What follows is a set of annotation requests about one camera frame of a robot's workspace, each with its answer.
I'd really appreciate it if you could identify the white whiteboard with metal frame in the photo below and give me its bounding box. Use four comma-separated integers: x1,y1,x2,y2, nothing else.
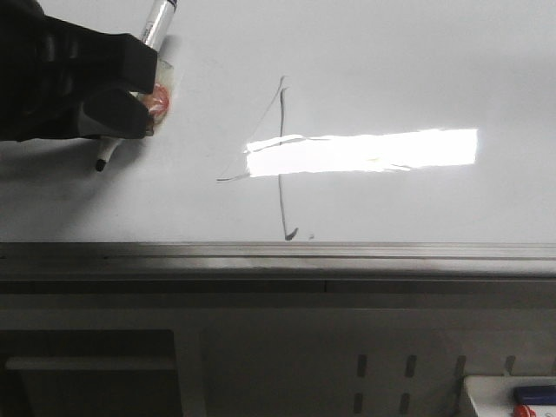
1,1,555,275

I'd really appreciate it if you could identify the red-capped marker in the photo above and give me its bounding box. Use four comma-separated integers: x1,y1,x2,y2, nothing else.
513,405,537,417

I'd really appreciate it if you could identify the blue-capped marker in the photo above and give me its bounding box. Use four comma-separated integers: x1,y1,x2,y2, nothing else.
513,385,556,406

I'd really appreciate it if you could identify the white black-tipped whiteboard marker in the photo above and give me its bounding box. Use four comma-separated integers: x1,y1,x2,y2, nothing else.
95,0,181,172

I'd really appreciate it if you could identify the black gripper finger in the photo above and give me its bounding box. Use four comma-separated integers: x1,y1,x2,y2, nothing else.
1,1,151,104
1,89,150,142

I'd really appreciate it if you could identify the white perforated stand panel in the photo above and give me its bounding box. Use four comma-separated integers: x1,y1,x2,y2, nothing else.
174,308,555,416

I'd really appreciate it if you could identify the white plastic marker tray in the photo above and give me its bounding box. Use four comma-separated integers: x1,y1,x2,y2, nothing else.
458,375,555,416

